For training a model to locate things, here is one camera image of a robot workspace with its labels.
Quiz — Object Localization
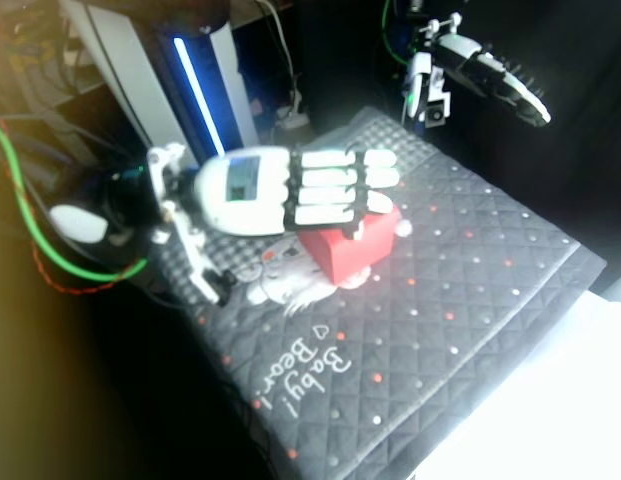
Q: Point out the white cable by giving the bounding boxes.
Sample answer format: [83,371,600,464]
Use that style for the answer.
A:
[257,0,304,109]

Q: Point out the red cable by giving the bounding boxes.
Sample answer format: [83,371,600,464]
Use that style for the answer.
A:
[0,119,141,296]

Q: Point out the red cube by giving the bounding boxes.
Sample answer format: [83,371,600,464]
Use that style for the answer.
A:
[297,202,404,286]

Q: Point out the grey quilt with printed bear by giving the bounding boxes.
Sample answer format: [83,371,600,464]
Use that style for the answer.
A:
[149,104,609,480]

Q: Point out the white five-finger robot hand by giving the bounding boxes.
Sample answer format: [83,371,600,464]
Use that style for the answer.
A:
[193,144,403,242]
[437,35,552,127]

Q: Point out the white power adapter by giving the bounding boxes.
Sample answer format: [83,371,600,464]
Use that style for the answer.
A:
[275,89,312,132]

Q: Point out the green cable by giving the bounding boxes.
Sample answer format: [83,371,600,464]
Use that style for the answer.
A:
[381,0,411,66]
[0,122,149,283]

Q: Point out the white column with blue light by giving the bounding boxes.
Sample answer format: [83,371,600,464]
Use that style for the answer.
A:
[59,0,261,169]

